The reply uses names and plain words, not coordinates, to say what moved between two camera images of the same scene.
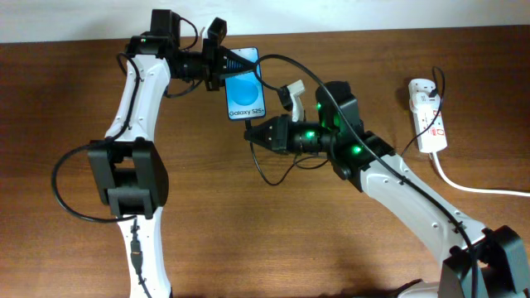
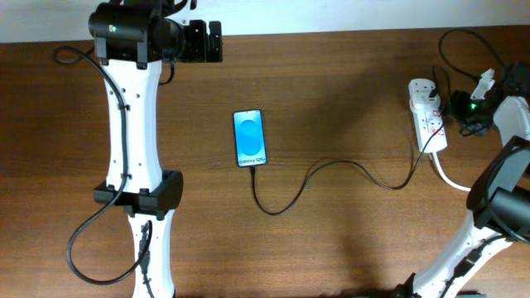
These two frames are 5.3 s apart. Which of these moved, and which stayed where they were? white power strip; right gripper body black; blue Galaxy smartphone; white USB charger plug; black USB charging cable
Moved: right gripper body black; black USB charging cable; blue Galaxy smartphone
Stayed: white power strip; white USB charger plug
